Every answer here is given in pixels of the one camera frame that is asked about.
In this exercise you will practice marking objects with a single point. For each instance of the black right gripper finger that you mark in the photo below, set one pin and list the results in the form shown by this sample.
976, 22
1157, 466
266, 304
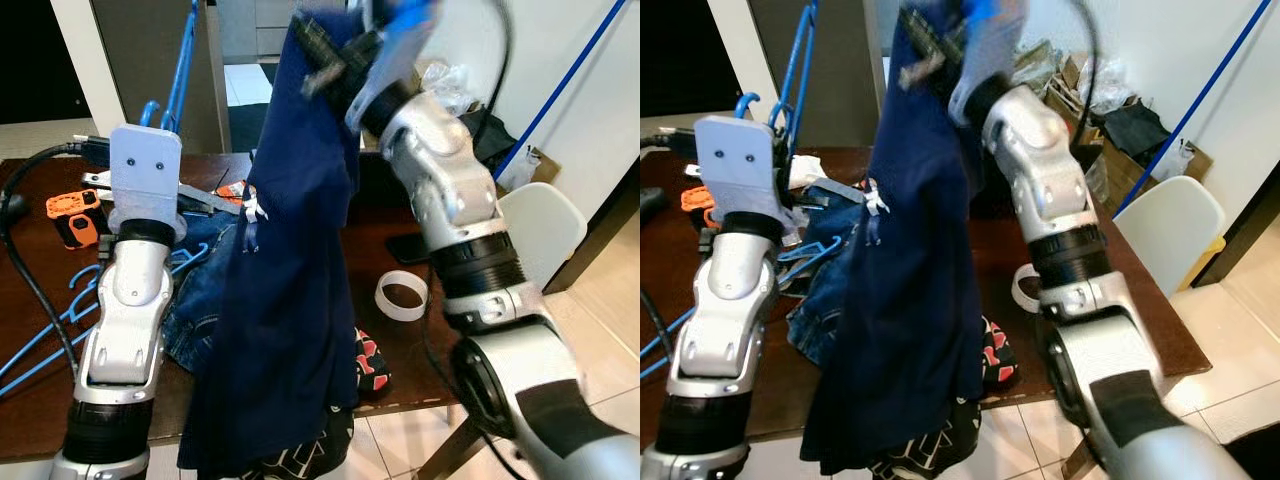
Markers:
925, 72
328, 80
325, 36
938, 30

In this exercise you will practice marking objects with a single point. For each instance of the navy blue garment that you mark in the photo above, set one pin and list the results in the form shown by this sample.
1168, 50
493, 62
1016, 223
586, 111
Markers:
290, 280
900, 280

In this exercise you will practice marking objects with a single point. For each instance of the blue plastic hanger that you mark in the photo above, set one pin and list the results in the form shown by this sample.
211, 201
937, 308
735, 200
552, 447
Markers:
30, 373
665, 335
182, 60
800, 60

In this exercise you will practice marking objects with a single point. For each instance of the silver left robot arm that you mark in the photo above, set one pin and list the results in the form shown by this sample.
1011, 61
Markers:
125, 300
735, 300

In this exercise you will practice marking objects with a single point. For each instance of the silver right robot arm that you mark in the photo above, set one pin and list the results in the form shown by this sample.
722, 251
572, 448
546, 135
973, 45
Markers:
470, 200
1060, 200

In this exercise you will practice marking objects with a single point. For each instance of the orange black power tool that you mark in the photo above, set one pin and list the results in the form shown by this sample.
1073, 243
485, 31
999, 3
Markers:
75, 215
697, 205

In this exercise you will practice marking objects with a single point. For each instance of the clear plastic bag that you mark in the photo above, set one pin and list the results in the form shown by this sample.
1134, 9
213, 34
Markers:
1105, 85
445, 85

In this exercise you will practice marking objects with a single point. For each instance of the blue denim jeans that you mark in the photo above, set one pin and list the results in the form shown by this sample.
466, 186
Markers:
830, 300
200, 300

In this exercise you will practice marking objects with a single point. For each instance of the dark grey door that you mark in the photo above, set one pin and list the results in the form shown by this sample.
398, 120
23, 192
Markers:
765, 70
130, 60

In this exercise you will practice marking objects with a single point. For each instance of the black phone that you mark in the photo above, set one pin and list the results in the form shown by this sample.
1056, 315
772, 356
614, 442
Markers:
408, 248

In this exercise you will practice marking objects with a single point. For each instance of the brown cardboard box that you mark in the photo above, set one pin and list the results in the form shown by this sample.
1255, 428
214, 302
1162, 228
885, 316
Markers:
1195, 160
535, 160

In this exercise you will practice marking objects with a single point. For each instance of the thin blue pole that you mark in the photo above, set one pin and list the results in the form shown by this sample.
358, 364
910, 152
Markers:
1190, 100
560, 85

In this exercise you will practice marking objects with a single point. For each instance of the white tape roll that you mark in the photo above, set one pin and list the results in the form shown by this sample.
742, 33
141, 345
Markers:
402, 314
1022, 300

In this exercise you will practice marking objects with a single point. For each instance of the black patterned cloth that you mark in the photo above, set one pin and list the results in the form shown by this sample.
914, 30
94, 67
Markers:
1000, 360
370, 365

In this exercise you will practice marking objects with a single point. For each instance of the white plastic chair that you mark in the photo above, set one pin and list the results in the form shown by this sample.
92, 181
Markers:
1170, 230
545, 230

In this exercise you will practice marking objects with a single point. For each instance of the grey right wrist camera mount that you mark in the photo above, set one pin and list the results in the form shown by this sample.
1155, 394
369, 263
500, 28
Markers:
985, 60
390, 70

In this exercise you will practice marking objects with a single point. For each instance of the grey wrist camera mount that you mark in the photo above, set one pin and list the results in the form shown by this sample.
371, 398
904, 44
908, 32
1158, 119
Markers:
145, 175
390, 70
735, 165
985, 60

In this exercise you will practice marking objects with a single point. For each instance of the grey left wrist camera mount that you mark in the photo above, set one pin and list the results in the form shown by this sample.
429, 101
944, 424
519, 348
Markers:
735, 165
145, 175

